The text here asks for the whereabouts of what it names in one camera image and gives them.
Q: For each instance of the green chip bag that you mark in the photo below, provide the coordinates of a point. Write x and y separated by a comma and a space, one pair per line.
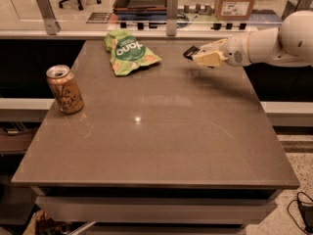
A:
127, 53

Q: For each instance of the cardboard box with label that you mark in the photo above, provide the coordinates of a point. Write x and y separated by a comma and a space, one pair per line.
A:
233, 10

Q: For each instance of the left metal glass post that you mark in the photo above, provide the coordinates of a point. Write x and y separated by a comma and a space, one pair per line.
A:
50, 22

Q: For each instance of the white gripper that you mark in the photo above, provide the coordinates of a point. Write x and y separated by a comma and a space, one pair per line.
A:
237, 50

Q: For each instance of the orange soda can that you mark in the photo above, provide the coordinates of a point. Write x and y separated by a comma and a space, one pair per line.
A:
65, 89

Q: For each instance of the right metal glass post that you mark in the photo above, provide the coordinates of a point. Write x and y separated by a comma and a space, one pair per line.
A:
297, 5

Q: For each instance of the grey table drawer front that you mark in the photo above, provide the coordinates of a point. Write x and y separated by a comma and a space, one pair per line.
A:
157, 210

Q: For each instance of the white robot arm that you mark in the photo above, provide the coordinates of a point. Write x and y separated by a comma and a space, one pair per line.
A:
290, 45

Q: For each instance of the black rxbar chocolate bar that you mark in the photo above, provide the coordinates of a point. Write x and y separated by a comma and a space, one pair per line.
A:
191, 52

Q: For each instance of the middle metal glass post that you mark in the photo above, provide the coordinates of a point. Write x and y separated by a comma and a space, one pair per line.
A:
171, 17

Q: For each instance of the metal glass post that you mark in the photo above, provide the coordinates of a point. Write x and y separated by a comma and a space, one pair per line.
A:
50, 22
297, 5
171, 17

